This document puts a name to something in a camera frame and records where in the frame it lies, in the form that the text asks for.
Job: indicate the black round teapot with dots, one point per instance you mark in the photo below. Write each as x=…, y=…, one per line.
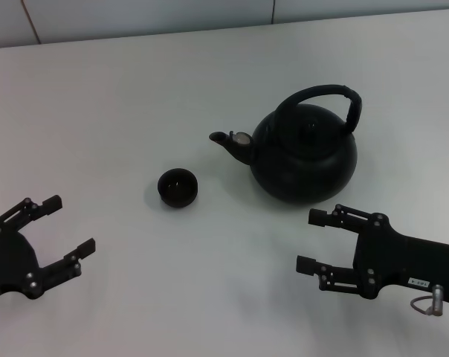
x=302, y=167

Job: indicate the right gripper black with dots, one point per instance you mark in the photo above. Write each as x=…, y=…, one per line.
x=393, y=256

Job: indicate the small dark teacup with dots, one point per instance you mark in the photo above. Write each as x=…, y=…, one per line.
x=178, y=189

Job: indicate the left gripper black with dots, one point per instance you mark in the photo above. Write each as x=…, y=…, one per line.
x=12, y=260

